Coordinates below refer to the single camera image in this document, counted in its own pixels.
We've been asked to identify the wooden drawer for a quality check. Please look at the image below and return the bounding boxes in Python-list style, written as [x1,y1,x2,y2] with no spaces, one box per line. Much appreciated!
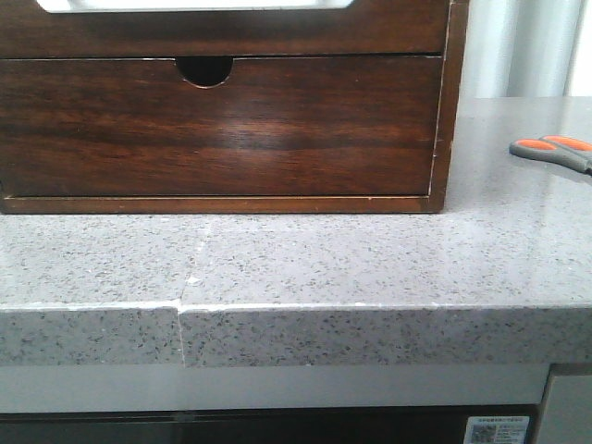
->
[1,1,450,59]
[1,55,441,197]

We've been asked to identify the grey orange scissors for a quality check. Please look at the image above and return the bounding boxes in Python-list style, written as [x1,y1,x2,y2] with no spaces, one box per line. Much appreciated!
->
[509,135,591,175]

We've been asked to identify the white plastic drawer handle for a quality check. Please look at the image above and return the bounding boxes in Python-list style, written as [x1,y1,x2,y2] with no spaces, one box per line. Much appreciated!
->
[38,0,352,13]

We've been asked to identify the dark wooden drawer cabinet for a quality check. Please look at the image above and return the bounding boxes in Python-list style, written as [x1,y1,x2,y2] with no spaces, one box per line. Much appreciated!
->
[1,1,469,214]

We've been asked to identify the white QR code sticker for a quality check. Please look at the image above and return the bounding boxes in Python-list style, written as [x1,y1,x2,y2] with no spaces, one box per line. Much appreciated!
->
[462,416,530,444]

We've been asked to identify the dark appliance under counter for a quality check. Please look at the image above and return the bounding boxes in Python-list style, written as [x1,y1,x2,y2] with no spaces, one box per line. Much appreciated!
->
[1,405,538,443]

